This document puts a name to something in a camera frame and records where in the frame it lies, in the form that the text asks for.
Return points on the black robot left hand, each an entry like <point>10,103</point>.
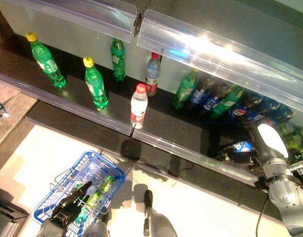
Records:
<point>67,207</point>

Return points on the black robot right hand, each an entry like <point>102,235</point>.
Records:
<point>263,150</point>

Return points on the blue plastic shopping basket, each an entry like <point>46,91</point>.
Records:
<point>46,209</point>

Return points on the green drink multipack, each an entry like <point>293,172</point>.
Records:
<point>294,137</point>

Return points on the black side shelving unit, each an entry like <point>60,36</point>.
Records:
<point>6,217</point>

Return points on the black shelf base plinth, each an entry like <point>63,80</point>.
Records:
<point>166,163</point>

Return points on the black middle shelf board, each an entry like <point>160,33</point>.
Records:
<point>166,128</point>

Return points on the black shelf board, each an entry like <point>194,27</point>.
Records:
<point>166,128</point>
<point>240,10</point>

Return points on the water bottle red cap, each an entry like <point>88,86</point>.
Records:
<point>139,106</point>
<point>152,71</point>

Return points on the black upper shelf board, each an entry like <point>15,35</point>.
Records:
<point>240,10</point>

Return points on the white shelf back panel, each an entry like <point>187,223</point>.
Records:
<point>80,44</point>

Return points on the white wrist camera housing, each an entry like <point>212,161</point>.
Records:
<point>273,138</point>

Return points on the clear plastic price rail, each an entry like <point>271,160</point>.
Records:
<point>80,17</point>
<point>67,103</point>
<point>215,54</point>
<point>191,155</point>

